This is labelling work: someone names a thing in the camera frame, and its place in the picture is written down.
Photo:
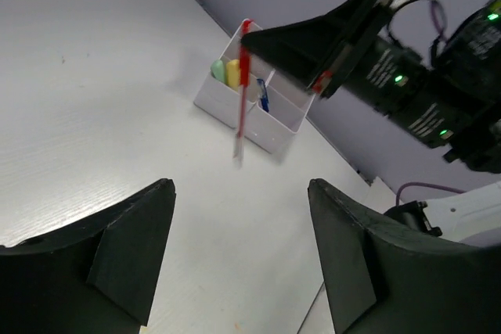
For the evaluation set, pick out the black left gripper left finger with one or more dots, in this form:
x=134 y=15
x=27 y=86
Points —
x=96 y=275

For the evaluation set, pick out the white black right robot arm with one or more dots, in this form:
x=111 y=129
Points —
x=454 y=102

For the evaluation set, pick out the green highlighter pen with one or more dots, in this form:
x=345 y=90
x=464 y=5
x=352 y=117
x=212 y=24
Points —
x=218 y=71

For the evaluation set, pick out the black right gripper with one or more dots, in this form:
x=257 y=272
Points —
x=320 y=54

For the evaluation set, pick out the white divided organizer box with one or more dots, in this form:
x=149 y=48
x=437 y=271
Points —
x=273 y=131

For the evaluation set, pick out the red gel pen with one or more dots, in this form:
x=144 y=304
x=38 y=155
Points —
x=245 y=65

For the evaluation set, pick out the yellow highlighter pen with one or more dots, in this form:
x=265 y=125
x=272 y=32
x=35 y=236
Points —
x=232 y=69

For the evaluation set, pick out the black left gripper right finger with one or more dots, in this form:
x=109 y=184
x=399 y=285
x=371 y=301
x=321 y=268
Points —
x=382 y=276

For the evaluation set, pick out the blue gel pen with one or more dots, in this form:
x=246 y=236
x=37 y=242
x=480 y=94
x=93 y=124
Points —
x=263 y=96

